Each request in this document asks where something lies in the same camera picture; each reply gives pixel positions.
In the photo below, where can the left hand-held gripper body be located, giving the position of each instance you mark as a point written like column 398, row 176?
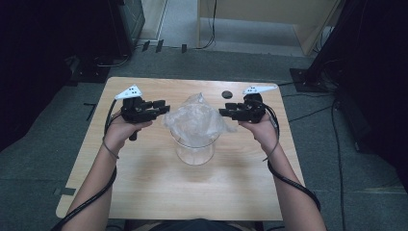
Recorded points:
column 134, row 110

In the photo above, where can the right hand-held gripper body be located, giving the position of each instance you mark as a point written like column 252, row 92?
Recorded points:
column 253, row 110

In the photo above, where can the clear plastic bag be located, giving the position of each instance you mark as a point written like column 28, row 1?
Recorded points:
column 195, row 118

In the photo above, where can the clear round plastic container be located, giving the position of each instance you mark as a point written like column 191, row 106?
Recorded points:
column 194, row 155

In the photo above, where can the person's right hand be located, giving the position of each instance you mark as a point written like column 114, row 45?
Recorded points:
column 264, row 134

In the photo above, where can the person's left hand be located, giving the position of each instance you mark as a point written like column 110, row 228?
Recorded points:
column 117, row 134

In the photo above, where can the black round table grommet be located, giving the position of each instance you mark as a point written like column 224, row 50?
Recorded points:
column 226, row 94

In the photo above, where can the black floor tape strip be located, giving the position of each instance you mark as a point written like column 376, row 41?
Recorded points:
column 90, row 110

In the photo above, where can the black stand base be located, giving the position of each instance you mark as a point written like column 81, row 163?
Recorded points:
column 304, row 82
column 91, row 72

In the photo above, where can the black cabinet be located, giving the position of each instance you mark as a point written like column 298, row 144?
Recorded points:
column 128, row 22

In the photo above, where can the light wooden furniture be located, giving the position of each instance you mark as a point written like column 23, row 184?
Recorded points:
column 272, row 12

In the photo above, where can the grey floor tape strip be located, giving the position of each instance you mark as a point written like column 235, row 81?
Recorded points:
column 65, row 191

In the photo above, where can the dark curtain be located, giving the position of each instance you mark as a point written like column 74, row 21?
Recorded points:
column 29, row 64
column 375, row 80

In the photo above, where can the person's dark clothing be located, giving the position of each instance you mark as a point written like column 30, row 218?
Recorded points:
column 195, row 224

